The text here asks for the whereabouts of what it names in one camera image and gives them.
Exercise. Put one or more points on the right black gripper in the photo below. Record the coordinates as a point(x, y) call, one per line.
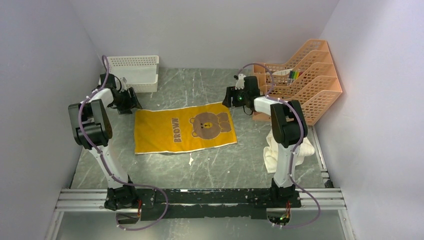
point(231, 92)

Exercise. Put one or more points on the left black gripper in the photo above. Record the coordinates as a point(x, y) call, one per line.
point(132, 103)

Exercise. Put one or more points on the yellow brown bear towel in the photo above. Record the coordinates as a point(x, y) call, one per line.
point(183, 130)

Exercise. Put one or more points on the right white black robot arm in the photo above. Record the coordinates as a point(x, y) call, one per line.
point(288, 129)

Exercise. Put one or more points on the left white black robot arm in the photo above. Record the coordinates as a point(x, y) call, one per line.
point(92, 129)

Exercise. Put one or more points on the white plastic basket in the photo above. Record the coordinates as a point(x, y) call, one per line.
point(141, 72)

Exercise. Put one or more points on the colourful pens in organizer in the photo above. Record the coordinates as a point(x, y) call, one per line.
point(293, 75)

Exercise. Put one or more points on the orange plastic file organizer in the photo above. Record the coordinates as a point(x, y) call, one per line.
point(316, 88)

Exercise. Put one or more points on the white crumpled towel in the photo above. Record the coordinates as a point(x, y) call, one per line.
point(270, 153)

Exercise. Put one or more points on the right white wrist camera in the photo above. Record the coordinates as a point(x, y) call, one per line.
point(240, 81)

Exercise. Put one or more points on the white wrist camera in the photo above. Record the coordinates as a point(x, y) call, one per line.
point(123, 80)
point(240, 81)

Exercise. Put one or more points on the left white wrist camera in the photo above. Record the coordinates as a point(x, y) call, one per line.
point(123, 80)

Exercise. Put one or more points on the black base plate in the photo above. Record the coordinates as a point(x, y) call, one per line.
point(210, 203)

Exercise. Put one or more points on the aluminium rail frame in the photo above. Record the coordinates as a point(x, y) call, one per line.
point(80, 214)

